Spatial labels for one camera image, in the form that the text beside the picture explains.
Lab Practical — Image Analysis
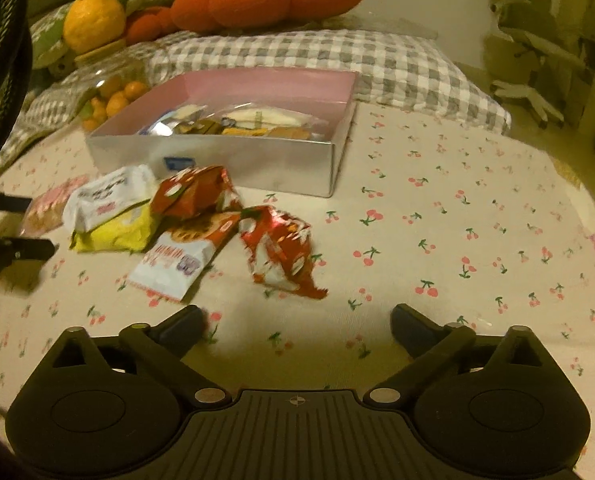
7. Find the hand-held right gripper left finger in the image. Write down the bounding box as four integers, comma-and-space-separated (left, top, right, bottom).
42, 304, 233, 408

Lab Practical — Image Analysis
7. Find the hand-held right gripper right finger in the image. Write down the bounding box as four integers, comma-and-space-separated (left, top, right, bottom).
363, 304, 554, 407

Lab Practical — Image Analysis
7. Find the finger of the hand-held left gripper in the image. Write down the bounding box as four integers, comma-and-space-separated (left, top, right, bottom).
0, 237, 58, 283
0, 185, 32, 213

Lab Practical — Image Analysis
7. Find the pink cookie packet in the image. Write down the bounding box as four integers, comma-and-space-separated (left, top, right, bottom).
20, 175, 91, 238

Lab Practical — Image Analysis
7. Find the white and red cookie packet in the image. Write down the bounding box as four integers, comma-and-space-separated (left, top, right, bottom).
128, 212, 241, 303

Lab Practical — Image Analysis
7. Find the yellow snack packet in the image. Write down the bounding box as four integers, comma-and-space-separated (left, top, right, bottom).
70, 205, 163, 253

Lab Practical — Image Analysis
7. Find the white packet with black print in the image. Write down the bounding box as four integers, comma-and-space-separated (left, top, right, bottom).
62, 164, 157, 233

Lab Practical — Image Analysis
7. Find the red candy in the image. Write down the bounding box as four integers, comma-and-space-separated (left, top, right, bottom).
152, 165, 243, 218
238, 205, 328, 301

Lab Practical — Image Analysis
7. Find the pink and silver box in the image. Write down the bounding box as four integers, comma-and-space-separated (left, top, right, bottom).
86, 70, 361, 199

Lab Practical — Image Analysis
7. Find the amber clear snack packet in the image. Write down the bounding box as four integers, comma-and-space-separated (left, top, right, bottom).
172, 117, 223, 136

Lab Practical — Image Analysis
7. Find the clear cracker packet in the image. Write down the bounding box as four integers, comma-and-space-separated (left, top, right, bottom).
222, 122, 271, 139

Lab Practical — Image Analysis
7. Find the small white snack packet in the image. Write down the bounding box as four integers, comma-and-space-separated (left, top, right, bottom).
170, 104, 211, 123

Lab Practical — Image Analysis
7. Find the brown snack packet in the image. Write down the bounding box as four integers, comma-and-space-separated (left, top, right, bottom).
268, 127, 311, 141

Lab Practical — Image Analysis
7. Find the long white sandwich packet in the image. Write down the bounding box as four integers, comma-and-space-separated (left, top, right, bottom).
228, 105, 323, 130

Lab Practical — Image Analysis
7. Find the cherry print sheet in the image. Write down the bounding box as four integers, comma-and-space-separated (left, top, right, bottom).
0, 100, 595, 480

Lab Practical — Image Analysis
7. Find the plush toy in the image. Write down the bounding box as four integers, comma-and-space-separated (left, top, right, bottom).
48, 52, 78, 78

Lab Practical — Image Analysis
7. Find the pile of small tangerines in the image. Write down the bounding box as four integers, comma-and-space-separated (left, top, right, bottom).
80, 77, 148, 131

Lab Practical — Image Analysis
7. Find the green embroidered pillow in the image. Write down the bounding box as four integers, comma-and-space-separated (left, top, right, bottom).
28, 10, 76, 70

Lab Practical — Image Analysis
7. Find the bamboo teapot lid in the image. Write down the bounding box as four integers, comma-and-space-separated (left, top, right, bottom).
75, 47, 126, 68

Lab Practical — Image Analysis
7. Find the glass jar of kumquats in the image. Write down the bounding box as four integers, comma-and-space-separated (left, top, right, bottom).
75, 47, 151, 133

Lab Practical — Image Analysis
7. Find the large orange citrus fruit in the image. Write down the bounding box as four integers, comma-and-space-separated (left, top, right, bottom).
62, 0, 127, 56

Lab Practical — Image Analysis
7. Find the small red plush cushion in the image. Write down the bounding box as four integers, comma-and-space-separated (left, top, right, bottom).
125, 6, 178, 46

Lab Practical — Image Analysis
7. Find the grey checkered pillow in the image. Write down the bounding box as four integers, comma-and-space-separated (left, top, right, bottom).
145, 29, 512, 136

